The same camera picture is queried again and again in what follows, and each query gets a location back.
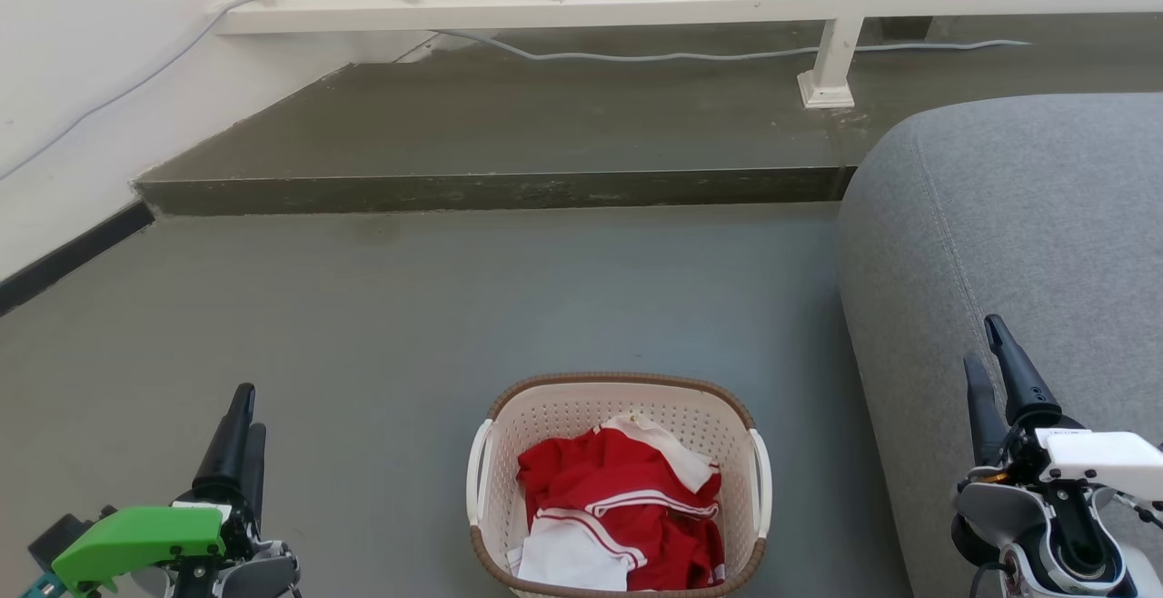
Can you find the green grey left gripper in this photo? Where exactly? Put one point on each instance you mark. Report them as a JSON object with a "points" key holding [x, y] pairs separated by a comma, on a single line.
{"points": [[136, 534]]}

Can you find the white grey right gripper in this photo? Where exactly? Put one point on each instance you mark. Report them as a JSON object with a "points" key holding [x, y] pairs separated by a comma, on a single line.
{"points": [[1090, 457]]}

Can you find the cream brown-rimmed laundry basket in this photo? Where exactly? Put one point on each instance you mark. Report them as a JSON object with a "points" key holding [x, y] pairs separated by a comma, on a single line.
{"points": [[563, 416]]}

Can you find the grey fabric sofa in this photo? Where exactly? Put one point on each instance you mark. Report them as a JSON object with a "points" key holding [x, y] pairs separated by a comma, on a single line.
{"points": [[1018, 216]]}

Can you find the black baseboard strip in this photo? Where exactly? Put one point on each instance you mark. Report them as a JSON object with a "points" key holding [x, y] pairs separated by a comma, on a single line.
{"points": [[73, 257]]}

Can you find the red white-trimmed garment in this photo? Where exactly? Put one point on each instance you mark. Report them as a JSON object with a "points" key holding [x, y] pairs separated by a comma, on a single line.
{"points": [[627, 480]]}

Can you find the white wooden railing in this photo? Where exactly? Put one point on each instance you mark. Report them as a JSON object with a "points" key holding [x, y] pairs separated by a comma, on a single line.
{"points": [[545, 5]]}

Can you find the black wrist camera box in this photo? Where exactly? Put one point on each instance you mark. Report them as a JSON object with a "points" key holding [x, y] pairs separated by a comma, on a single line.
{"points": [[59, 536]]}

